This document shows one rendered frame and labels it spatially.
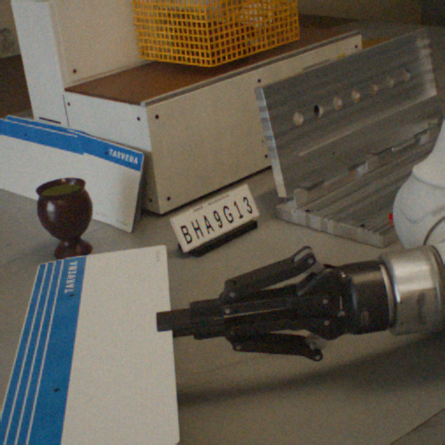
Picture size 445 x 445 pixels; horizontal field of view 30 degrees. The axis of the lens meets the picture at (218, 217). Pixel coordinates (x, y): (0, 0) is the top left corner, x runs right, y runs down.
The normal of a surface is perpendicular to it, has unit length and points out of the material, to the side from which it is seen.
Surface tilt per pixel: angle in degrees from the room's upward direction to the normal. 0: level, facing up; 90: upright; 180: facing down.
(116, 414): 0
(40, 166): 63
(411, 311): 90
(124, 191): 69
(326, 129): 79
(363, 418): 0
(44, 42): 90
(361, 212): 0
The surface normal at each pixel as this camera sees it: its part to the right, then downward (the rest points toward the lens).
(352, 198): -0.11, -0.92
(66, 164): -0.66, -0.11
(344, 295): 0.08, 0.38
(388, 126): 0.65, 0.04
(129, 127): -0.72, 0.34
